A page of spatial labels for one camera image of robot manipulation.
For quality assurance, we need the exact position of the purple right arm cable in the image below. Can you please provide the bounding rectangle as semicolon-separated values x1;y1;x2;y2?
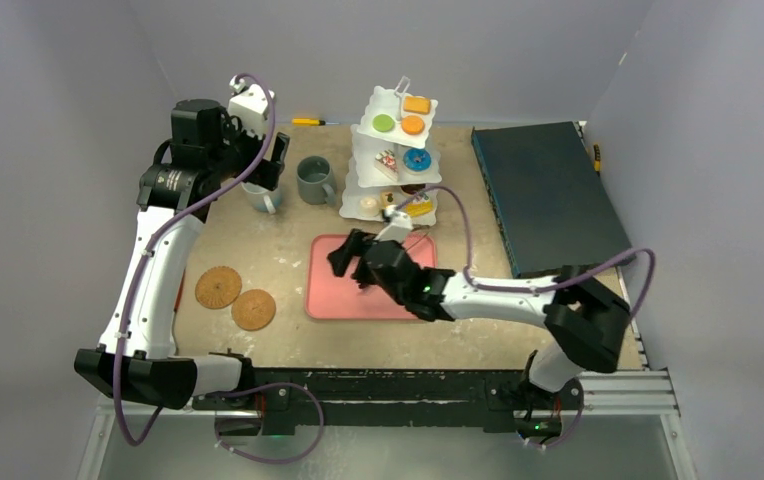
408;185;657;452

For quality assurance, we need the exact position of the black spoon on tray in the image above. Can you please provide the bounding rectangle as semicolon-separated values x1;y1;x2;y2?
404;231;430;251

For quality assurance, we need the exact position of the red handled adjustable wrench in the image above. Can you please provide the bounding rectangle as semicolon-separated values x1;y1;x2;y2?
173;271;185;313

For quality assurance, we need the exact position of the white triangular fruit cake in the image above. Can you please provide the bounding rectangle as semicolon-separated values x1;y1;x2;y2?
373;149;399;182

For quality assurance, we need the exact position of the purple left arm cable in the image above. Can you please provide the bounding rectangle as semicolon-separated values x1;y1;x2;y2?
112;72;325;465

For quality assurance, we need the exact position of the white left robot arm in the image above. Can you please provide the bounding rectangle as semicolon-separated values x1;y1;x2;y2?
74;94;290;409

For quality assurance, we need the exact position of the white three-tier cake stand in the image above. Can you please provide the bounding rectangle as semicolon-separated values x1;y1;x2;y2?
339;76;442;221

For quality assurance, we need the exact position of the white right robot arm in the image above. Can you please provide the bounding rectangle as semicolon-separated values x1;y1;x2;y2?
327;229;631;407

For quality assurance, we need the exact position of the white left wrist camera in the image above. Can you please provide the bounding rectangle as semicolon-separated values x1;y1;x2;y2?
227;75;277;140

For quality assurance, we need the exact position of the yellow handled screwdriver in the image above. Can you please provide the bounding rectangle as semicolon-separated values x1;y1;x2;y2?
291;118;338;127

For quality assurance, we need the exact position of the pink serving tray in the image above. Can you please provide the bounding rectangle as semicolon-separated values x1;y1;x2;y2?
305;234;417;321

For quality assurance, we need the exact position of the yellow black tool right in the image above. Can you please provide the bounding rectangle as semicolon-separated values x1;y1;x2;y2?
592;144;602;175

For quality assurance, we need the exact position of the chocolate sprinkle donut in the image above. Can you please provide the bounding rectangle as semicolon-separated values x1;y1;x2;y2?
400;184;426;196

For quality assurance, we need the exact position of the white round cake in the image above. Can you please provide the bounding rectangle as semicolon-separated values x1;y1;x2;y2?
358;196;381;218

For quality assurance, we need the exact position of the orange rectangular biscuit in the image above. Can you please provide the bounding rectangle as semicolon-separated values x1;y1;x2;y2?
402;95;432;115

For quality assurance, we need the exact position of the blue frosted donut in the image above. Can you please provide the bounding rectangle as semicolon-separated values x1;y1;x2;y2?
402;148;433;174

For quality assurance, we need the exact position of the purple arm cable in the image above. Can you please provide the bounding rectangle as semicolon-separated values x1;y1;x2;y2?
408;185;657;452
112;72;325;465

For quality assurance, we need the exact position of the round waffle coaster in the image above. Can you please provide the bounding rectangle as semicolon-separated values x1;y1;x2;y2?
194;266;243;309
231;289;277;331

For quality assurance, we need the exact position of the grey mug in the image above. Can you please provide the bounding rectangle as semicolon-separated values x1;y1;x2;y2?
296;156;337;207

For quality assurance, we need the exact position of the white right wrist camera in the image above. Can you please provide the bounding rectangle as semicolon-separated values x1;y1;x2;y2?
374;205;413;243

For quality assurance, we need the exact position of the white small cup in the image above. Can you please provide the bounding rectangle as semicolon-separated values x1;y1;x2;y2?
241;183;283;214

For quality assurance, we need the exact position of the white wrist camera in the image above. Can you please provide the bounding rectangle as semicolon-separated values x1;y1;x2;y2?
227;75;277;140
374;205;413;243

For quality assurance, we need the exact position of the orange round cookie bottom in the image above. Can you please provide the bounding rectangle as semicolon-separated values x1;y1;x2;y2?
400;115;425;136

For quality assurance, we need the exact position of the yellow triangular sprinkle cake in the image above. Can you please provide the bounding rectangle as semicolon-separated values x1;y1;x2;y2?
403;193;434;218

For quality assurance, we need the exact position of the green round macaron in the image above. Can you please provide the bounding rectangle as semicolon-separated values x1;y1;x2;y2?
371;114;396;133

